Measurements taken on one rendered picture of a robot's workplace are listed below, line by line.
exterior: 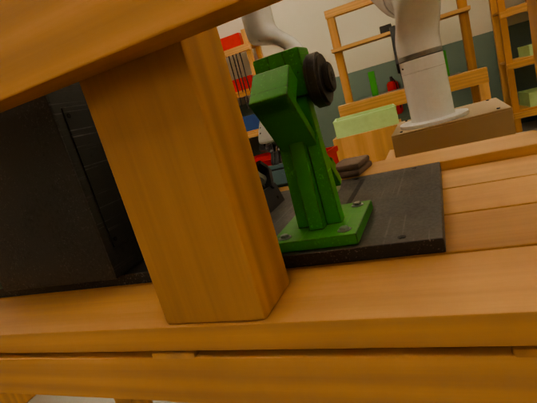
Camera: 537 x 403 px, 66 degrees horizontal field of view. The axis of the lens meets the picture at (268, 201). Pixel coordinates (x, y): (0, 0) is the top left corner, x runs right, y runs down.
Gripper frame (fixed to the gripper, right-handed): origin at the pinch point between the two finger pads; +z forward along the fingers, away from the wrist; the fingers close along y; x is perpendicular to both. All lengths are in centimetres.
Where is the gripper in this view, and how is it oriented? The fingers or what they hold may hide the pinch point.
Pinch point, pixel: (276, 160)
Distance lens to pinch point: 115.5
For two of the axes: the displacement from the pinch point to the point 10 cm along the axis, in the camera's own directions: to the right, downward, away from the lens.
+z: 0.2, 9.4, -3.3
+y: -9.0, 1.6, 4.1
